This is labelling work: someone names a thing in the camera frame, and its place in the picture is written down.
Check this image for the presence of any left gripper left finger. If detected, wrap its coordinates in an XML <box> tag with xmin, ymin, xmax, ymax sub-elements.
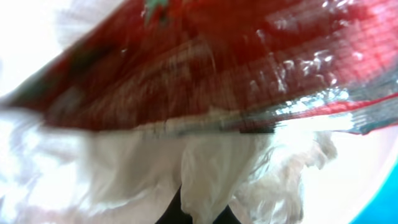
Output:
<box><xmin>155</xmin><ymin>187</ymin><xmax>193</xmax><ymax>224</ymax></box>

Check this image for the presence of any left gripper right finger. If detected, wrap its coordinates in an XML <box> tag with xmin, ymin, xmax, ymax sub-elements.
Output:
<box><xmin>213</xmin><ymin>205</ymin><xmax>241</xmax><ymax>224</ymax></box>

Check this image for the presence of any white napkin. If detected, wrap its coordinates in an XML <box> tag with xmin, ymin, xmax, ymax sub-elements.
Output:
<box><xmin>1</xmin><ymin>110</ymin><xmax>337</xmax><ymax>223</ymax></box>

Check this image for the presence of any red foil snack wrapper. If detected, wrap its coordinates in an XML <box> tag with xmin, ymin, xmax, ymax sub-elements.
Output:
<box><xmin>1</xmin><ymin>0</ymin><xmax>397</xmax><ymax>133</ymax></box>

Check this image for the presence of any teal plastic tray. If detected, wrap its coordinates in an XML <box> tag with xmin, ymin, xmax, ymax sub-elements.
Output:
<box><xmin>351</xmin><ymin>164</ymin><xmax>397</xmax><ymax>224</ymax></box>

